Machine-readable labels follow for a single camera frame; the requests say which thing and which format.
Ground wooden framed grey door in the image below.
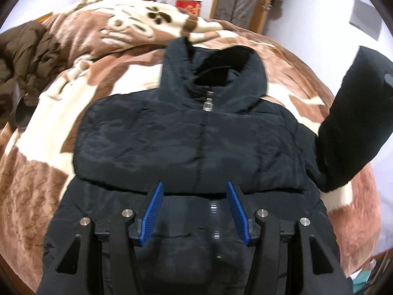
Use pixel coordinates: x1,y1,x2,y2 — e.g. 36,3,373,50
210,0,278,35

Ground brown and cream plush blanket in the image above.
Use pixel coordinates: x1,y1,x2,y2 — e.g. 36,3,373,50
0,0,383,286

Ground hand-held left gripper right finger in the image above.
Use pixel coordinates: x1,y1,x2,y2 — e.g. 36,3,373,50
226,181,352,295

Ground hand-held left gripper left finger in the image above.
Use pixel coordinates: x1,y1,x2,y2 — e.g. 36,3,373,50
37,181,164,295

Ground dark brown jacket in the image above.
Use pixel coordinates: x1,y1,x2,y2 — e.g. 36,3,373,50
0,21,66,126

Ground red box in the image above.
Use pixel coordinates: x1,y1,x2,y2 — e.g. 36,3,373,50
176,0,203,16

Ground grey wall panel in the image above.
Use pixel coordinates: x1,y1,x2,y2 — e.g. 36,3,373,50
349,0,383,41

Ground black puffer jacket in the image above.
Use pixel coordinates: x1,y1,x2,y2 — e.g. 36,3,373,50
43,36,393,295

